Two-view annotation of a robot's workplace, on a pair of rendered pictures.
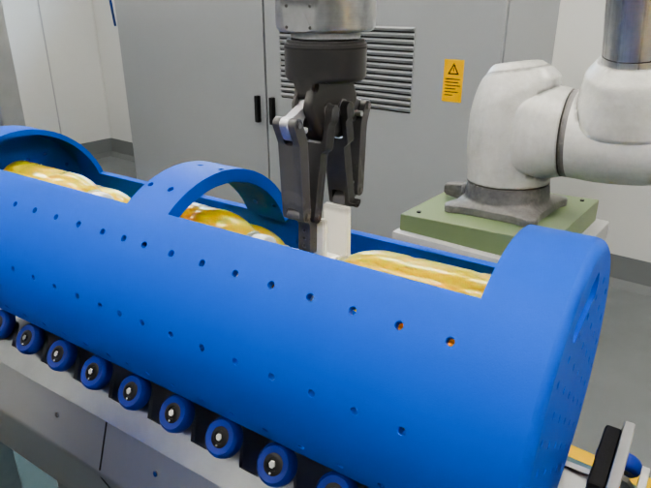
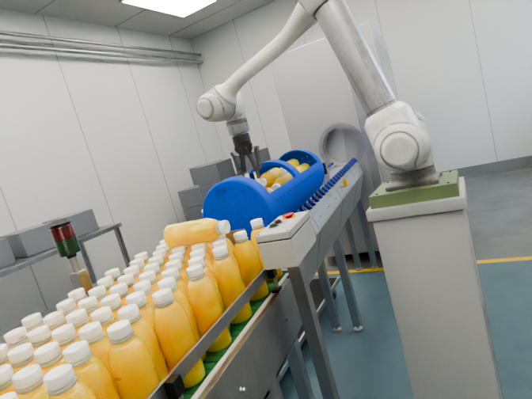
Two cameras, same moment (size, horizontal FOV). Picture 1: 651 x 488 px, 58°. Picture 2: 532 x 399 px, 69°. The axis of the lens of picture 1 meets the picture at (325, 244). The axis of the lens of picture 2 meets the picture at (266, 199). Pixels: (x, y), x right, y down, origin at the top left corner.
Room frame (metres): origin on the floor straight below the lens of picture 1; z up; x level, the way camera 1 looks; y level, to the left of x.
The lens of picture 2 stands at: (0.33, -1.65, 1.35)
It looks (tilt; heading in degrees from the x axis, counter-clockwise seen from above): 9 degrees down; 81
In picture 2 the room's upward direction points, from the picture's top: 15 degrees counter-clockwise
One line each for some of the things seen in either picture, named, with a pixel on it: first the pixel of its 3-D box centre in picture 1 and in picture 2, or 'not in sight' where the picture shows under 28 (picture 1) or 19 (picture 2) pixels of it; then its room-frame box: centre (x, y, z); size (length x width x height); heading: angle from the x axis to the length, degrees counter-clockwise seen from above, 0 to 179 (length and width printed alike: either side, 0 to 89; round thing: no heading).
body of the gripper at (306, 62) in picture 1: (325, 88); (242, 144); (0.56, 0.00, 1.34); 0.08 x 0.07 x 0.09; 146
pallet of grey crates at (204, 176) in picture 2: not in sight; (231, 200); (0.72, 3.89, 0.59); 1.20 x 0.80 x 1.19; 142
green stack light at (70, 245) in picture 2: not in sight; (68, 245); (-0.11, -0.37, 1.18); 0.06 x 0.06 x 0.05
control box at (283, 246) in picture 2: not in sight; (287, 237); (0.53, -0.58, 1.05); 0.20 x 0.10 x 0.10; 56
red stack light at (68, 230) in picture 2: not in sight; (62, 232); (-0.11, -0.37, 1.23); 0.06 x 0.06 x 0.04
